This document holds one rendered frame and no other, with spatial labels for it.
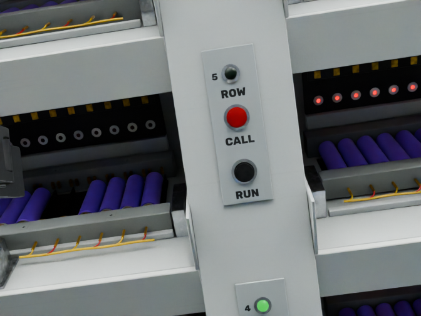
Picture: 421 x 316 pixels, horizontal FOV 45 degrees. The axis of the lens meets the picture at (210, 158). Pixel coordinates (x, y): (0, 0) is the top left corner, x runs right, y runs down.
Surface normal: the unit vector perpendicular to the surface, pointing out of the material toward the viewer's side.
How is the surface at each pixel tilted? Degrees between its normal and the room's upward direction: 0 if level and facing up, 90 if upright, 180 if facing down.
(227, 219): 90
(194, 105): 90
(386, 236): 19
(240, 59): 90
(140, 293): 109
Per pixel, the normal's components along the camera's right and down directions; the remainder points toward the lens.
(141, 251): -0.14, -0.89
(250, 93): -0.03, 0.11
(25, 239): 0.02, 0.44
